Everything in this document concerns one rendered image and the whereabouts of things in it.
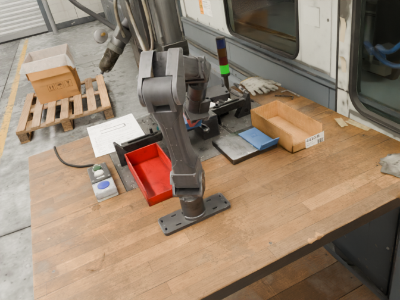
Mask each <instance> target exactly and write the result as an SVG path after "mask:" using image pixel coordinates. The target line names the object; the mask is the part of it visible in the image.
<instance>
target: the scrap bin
mask: <svg viewBox="0 0 400 300"><path fill-rule="evenodd" d="M124 156H125V158H126V161H127V165H128V167H129V169H130V171H131V173H132V175H133V177H134V178H135V180H136V183H137V185H138V186H139V188H140V190H141V192H142V193H143V195H144V197H145V199H146V201H147V203H148V205H149V206H150V207H151V206H153V205H155V204H158V203H160V202H162V201H165V200H167V199H170V198H172V197H173V191H172V185H171V184H170V172H171V170H172V169H171V161H170V159H169V158H168V156H166V154H165V153H164V151H163V150H162V149H161V148H160V146H159V145H158V144H157V143H156V142H155V143H153V144H150V145H148V146H145V147H143V148H139V149H137V150H134V151H132V152H129V153H126V154H125V155H124Z"/></svg>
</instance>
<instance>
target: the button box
mask: <svg viewBox="0 0 400 300"><path fill-rule="evenodd" d="M54 151H55V154H56V156H57V157H58V159H59V160H60V161H61V162H62V163H63V164H65V165H68V166H71V167H79V168H83V167H89V168H87V172H88V175H89V178H90V181H91V184H92V185H93V184H95V183H98V182H101V181H103V180H106V179H109V178H110V177H112V176H111V174H110V171H109V169H108V167H107V164H106V162H103V163H100V164H87V165H74V164H69V163H67V162H65V161H63V160H62V159H61V158H60V156H59V155H58V152H57V150H56V146H54ZM97 165H100V166H101V167H102V168H101V170H103V174H101V175H100V176H96V175H95V171H93V168H94V167H95V166H97ZM91 166H93V167H91Z"/></svg>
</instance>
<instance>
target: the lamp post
mask: <svg viewBox="0 0 400 300"><path fill-rule="evenodd" d="M224 38H225V37H224V36H217V37H216V38H215V40H222V39H224ZM229 75H230V72H229V73H227V74H220V76H221V77H223V79H224V85H225V87H226V88H227V90H228V91H229V93H230V87H229V79H228V76H229ZM229 99H231V96H230V94H229Z"/></svg>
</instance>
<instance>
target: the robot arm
mask: <svg viewBox="0 0 400 300"><path fill-rule="evenodd" d="M151 68H152V70H153V74H154V76H155V77H153V78H151ZM210 71H211V64H210V62H209V61H207V60H206V58H205V56H198V57H188V56H185V55H183V48H170V49H168V51H164V52H157V51H155V50H153V51H143V52H141V54H140V63H139V74H138V80H137V97H138V100H139V103H140V104H141V106H143V107H146V108H147V110H148V113H152V114H153V116H154V119H156V121H157V122H158V124H159V126H160V128H161V130H162V133H163V135H164V139H165V142H166V144H167V148H168V151H169V153H170V157H171V169H172V170H171V172H170V184H171V185H172V191H173V197H179V201H180V205H181V209H179V210H177V211H175V212H172V213H170V214H167V215H165V216H163V217H161V218H159V219H158V224H159V225H160V228H161V229H162V231H163V233H164V235H165V236H170V235H172V234H174V233H177V232H179V231H181V230H183V229H185V228H187V227H190V226H192V225H194V224H196V223H199V222H200V221H203V220H205V219H208V218H210V217H212V216H214V215H216V214H219V213H221V212H223V211H225V210H228V209H229V208H230V207H231V205H230V202H229V201H228V200H227V199H226V198H225V196H224V195H223V194H222V193H220V192H219V193H216V194H213V195H211V196H209V197H207V198H204V199H203V198H202V197H203V195H204V192H205V188H206V187H205V171H204V169H203V168H202V164H201V160H200V158H198V156H197V155H196V154H195V151H194V150H193V148H192V145H191V142H190V139H189V135H188V131H187V128H186V125H185V120H184V117H185V119H186V121H187V122H188V124H189V126H190V127H193V126H194V125H195V124H196V123H197V122H198V121H199V120H203V121H207V120H208V119H209V117H210V115H209V113H208V112H209V109H210V103H211V102H213V103H215V104H219V105H222V104H223V103H224V102H225V101H228V98H229V94H230V93H229V91H228V90H227V88H226V87H225V85H224V84H221V85H217V86H211V87H207V86H208V81H209V78H210ZM185 84H188V88H187V96H186V86H185ZM183 115H184V116H183ZM192 123H193V124H192Z"/></svg>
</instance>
